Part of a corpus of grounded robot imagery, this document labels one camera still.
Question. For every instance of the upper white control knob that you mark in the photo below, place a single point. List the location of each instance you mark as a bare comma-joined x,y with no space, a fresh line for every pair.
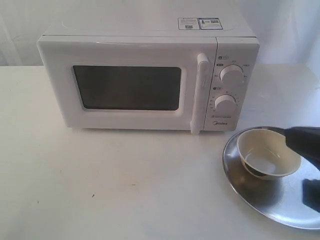
232,75

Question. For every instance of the white microwave oven body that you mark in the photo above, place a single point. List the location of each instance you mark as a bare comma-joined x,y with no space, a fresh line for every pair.
236,46

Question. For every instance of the cream ceramic bowl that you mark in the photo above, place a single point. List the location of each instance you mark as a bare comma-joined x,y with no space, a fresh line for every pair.
265,155

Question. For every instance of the round steel tray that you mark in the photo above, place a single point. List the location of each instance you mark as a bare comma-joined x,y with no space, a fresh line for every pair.
293,201

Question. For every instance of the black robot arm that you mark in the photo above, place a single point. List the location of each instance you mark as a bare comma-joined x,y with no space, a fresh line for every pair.
305,141

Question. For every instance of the white printed instruction sheet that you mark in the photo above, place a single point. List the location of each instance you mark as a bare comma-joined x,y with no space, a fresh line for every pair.
199,23

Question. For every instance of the lower white control knob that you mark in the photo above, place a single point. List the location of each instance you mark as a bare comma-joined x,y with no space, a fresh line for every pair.
225,104

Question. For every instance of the white control knob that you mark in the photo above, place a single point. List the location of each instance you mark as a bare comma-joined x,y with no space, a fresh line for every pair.
225,104
232,75

